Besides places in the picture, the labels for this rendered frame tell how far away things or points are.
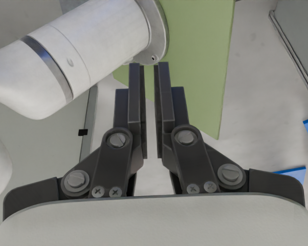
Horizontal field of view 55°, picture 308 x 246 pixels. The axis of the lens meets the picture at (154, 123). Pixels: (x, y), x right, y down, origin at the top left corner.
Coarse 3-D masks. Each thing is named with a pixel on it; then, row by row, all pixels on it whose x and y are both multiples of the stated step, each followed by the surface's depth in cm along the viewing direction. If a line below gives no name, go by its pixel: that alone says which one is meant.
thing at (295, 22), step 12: (288, 0) 145; (300, 0) 134; (276, 12) 159; (288, 12) 145; (300, 12) 134; (288, 24) 146; (300, 24) 135; (288, 36) 146; (300, 36) 135; (300, 48) 136; (300, 60) 136
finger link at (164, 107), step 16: (160, 64) 14; (160, 80) 13; (160, 96) 13; (176, 96) 14; (160, 112) 12; (176, 112) 13; (160, 128) 12; (160, 144) 13; (224, 160) 11; (224, 176) 11; (240, 176) 11
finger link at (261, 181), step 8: (248, 176) 11; (256, 176) 11; (264, 176) 11; (272, 176) 11; (280, 176) 11; (288, 176) 11; (248, 184) 11; (256, 184) 11; (264, 184) 11; (272, 184) 11; (280, 184) 11; (288, 184) 11; (296, 184) 11; (224, 192) 11; (264, 192) 11; (272, 192) 11; (280, 192) 11; (288, 192) 11; (296, 192) 11; (296, 200) 11; (304, 200) 11
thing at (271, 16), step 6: (270, 12) 165; (270, 18) 166; (276, 24) 158; (276, 30) 159; (282, 36) 152; (282, 42) 152; (288, 42) 146; (288, 48) 147; (288, 54) 146; (294, 54) 140; (294, 60) 141; (300, 66) 135; (300, 72) 136; (306, 72) 131; (306, 78) 131; (306, 84) 131
